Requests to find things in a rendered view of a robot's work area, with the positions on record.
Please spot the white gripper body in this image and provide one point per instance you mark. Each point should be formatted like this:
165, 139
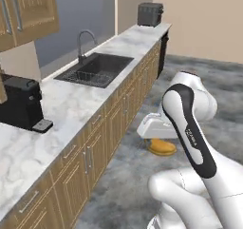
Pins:
155, 129

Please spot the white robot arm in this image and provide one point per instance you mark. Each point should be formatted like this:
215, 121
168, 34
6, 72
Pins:
190, 194

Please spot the yellow hot dog bun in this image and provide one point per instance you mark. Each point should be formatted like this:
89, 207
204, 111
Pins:
162, 147

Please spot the wooden base cupboard run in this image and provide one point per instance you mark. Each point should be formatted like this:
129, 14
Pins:
140, 80

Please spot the wooden drawer front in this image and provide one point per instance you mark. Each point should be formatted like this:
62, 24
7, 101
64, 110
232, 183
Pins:
73, 145
96, 125
34, 188

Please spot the black dishwasher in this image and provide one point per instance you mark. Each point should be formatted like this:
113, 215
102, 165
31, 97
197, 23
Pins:
162, 55

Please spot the black sink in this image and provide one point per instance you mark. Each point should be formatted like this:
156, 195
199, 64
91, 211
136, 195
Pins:
101, 67

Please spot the dark grey tap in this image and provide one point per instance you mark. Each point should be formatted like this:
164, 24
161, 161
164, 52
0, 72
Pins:
80, 50

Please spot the dark grey toaster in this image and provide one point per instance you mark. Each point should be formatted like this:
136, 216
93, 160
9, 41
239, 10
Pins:
149, 15

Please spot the black coffee machine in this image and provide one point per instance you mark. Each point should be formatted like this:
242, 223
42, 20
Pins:
19, 103

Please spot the wooden wall cupboard door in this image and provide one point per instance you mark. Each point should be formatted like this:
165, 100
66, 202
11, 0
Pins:
3, 39
38, 8

